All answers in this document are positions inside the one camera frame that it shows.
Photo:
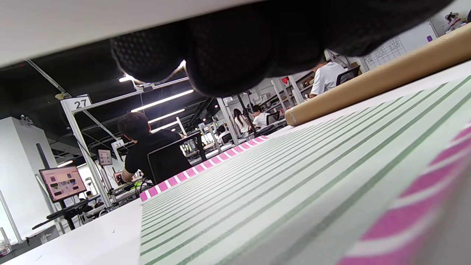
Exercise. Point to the person's left hand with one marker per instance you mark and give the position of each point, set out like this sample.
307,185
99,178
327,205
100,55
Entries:
239,48

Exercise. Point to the brown cardboard mailing tube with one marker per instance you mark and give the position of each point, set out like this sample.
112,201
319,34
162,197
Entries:
368,81

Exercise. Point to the white ceiling strip light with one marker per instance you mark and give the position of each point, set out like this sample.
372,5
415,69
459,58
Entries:
166,116
162,100
164,127
126,78

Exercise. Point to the black office chair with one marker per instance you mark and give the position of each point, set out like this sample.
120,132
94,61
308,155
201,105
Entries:
347,75
169,162

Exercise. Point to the black standing desk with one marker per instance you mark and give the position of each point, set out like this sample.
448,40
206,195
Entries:
66,211

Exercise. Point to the white wall board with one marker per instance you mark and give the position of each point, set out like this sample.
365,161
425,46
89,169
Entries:
397,46

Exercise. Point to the grey metal frame post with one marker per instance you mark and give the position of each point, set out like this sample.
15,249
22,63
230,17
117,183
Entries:
79,103

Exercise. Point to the wall screen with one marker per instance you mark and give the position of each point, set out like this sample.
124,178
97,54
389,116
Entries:
62,182
105,157

